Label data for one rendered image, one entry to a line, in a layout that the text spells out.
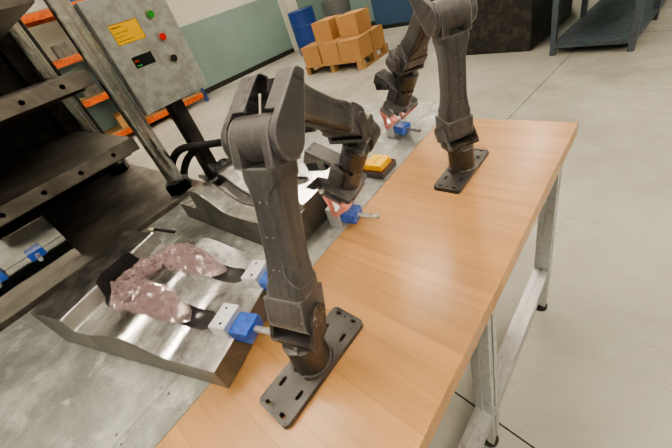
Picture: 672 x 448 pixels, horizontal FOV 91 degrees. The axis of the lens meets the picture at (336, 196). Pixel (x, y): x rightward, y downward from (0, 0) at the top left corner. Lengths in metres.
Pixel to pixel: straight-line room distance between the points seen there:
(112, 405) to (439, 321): 0.61
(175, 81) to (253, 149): 1.17
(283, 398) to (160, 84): 1.26
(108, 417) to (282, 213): 0.52
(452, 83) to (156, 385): 0.85
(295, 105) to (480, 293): 0.44
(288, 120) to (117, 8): 1.19
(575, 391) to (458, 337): 0.91
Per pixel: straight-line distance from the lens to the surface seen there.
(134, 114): 1.37
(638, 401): 1.52
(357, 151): 0.67
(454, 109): 0.84
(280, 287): 0.49
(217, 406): 0.67
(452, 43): 0.78
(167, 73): 1.57
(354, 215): 0.79
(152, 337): 0.74
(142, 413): 0.76
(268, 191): 0.43
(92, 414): 0.84
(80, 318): 0.91
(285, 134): 0.41
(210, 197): 0.97
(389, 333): 0.61
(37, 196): 1.39
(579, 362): 1.53
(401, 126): 1.14
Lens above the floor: 1.31
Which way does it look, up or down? 33 degrees down
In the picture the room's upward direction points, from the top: 19 degrees counter-clockwise
